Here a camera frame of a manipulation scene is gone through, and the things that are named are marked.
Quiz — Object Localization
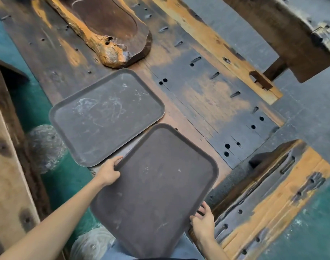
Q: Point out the carved root wood tea tray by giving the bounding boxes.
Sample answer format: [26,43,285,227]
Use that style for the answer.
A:
[32,0,153,70]

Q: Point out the grey stone table base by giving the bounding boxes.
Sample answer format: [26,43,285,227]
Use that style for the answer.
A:
[26,124,68,174]
[70,227,117,260]

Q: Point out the person's left hand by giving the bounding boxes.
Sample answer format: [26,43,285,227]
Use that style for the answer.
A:
[95,156,124,187]

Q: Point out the person's right hand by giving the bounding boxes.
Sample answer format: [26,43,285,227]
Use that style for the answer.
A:
[189,201,216,243]

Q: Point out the person's right forearm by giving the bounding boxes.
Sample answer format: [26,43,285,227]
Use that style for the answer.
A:
[198,235,231,260]

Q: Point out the scuffed grey rectangular serving tray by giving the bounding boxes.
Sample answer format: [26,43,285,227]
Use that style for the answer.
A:
[48,68,165,168]

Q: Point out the weathered wooden bench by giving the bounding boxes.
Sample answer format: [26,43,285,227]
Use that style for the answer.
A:
[189,139,330,260]
[0,46,52,260]
[218,0,330,84]

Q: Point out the person's blue jeans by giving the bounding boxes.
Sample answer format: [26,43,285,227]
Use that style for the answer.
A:
[99,232,206,260]

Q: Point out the person's left forearm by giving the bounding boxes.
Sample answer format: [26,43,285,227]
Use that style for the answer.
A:
[0,177,106,260]

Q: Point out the dark brown rectangular serving tray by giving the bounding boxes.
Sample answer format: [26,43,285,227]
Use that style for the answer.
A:
[90,123,219,259]

